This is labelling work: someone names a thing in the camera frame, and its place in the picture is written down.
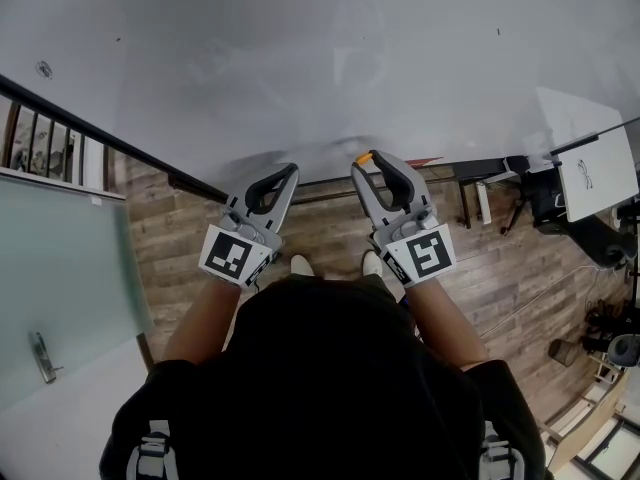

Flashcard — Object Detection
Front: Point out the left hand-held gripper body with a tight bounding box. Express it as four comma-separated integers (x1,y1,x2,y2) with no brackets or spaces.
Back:
198,195,285,289

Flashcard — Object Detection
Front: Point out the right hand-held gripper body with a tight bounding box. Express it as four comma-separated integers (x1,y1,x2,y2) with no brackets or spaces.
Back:
370,201,457,290

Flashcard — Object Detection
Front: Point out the white whiteboard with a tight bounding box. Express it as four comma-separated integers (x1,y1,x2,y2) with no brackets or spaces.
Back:
0,0,640,205

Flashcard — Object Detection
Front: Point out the person's left forearm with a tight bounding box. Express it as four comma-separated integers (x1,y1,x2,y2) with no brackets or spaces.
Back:
162,273,251,368

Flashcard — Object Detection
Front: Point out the person's right forearm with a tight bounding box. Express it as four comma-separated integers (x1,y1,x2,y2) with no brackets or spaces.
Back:
402,280,491,372

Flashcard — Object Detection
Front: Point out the person's right white shoe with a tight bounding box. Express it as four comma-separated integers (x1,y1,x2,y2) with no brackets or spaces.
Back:
361,250,385,277

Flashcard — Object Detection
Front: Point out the person's white shoe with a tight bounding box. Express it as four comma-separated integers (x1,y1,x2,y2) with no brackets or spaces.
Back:
361,250,385,277
290,253,316,278

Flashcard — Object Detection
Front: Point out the person's left white shoe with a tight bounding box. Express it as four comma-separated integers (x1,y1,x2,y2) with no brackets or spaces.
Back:
290,253,316,278

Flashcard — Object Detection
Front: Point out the black stair railing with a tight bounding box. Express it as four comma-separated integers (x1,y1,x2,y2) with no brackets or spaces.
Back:
0,73,230,204

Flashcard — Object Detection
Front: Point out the black office chair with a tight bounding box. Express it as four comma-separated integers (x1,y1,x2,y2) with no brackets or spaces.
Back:
518,155,637,270

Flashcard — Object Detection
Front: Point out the person's black shirt torso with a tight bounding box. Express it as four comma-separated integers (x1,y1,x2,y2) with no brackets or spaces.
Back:
98,272,549,480

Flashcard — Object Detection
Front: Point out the frosted glass door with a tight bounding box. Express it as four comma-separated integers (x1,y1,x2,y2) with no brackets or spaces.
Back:
0,166,156,412

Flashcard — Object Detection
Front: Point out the black thin pole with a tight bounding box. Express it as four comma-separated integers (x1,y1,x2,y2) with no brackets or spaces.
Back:
548,116,640,158

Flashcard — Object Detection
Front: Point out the white panel with line drawing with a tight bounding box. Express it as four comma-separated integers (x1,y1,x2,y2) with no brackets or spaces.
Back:
536,86,640,224

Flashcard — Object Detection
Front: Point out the grey round stool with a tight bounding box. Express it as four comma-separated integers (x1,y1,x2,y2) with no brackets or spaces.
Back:
606,333,640,370

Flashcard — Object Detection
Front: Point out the light wooden desk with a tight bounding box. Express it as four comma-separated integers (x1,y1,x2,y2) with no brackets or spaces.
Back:
541,366,640,475

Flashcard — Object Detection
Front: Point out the white floor cable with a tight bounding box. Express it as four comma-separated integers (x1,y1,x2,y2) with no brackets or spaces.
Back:
478,264,604,340

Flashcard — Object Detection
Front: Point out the black wire waste basket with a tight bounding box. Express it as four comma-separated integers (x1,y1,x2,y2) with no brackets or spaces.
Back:
547,338,577,369

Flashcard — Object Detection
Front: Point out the black cable bundle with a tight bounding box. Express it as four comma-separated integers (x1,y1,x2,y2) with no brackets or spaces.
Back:
581,295,632,355

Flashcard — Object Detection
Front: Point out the grey right shoulder strap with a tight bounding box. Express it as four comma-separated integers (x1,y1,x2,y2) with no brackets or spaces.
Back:
478,420,524,480

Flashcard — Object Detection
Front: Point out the grey shoulder strap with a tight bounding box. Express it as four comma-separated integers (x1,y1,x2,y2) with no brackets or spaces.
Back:
478,420,524,480
125,419,174,480

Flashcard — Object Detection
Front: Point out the grey left shoulder strap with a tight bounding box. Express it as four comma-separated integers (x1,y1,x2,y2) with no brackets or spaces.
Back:
125,419,174,480

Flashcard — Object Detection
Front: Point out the metal door handle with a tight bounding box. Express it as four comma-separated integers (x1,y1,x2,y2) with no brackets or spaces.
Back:
28,331,65,385

